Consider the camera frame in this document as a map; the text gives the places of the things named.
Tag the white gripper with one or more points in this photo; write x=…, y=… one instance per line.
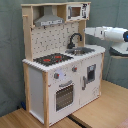
x=96, y=31

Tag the white toy microwave door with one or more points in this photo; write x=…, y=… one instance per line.
x=77, y=11

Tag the white toy oven door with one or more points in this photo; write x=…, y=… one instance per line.
x=63, y=98

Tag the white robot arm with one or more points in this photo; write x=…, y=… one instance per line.
x=118, y=35

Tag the wooden toy kitchen unit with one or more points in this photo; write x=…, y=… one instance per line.
x=46, y=40

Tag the metal toy sink basin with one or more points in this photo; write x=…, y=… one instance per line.
x=79, y=51

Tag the white cabinet door with dispenser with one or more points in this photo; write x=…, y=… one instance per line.
x=90, y=79

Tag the red right oven knob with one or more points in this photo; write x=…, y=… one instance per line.
x=74, y=69

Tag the red oven knob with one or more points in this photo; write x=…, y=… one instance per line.
x=74, y=69
x=56, y=76

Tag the black toy stovetop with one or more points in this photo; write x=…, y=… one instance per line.
x=52, y=59

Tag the grey toy range hood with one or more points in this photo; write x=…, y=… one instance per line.
x=48, y=18

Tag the red left oven knob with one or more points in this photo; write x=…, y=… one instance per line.
x=56, y=76

